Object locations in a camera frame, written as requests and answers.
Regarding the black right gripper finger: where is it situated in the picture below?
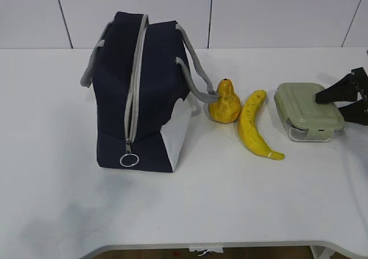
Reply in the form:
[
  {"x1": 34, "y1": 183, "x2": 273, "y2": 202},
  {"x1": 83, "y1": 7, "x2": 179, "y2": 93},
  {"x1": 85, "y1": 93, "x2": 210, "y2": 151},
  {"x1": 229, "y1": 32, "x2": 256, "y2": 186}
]
[
  {"x1": 339, "y1": 100, "x2": 368, "y2": 125},
  {"x1": 315, "y1": 74, "x2": 363, "y2": 103}
]

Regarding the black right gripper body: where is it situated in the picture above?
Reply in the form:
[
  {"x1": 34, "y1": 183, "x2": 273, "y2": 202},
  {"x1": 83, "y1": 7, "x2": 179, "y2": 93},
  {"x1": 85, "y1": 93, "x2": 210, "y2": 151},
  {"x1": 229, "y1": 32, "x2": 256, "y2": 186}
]
[{"x1": 350, "y1": 67, "x2": 368, "y2": 102}]

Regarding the green lidded glass container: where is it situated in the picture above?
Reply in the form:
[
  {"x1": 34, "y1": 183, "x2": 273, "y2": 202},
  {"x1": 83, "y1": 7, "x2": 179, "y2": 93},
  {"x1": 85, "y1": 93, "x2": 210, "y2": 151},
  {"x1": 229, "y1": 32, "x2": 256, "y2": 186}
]
[{"x1": 274, "y1": 82, "x2": 345, "y2": 142}]

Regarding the yellow banana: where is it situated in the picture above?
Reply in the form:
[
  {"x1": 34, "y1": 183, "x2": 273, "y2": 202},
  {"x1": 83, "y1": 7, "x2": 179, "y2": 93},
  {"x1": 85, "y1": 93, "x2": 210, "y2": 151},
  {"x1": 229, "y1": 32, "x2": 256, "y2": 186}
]
[{"x1": 237, "y1": 90, "x2": 285, "y2": 160}]

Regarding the yellow pear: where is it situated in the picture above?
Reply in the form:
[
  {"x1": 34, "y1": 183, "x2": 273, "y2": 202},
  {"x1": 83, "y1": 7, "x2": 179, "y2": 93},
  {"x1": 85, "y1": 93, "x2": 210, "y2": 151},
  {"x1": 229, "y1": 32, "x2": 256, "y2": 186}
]
[{"x1": 208, "y1": 79, "x2": 242, "y2": 124}]

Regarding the navy blue insulated lunch bag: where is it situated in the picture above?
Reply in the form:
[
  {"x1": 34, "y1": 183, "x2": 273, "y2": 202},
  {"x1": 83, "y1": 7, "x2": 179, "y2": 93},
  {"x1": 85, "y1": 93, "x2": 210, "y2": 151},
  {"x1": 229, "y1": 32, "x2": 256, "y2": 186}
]
[{"x1": 80, "y1": 12, "x2": 219, "y2": 173}]

